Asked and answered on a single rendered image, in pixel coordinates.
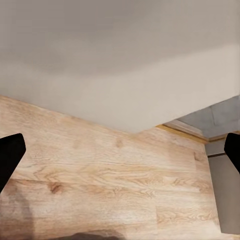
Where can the fixed window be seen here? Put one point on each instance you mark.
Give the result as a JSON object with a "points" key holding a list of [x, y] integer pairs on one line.
{"points": [[209, 124]]}

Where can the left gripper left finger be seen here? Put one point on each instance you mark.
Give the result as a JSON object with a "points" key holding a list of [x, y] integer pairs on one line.
{"points": [[12, 149]]}

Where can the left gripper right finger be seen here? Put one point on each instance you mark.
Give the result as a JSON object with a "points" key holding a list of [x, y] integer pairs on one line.
{"points": [[232, 149]]}

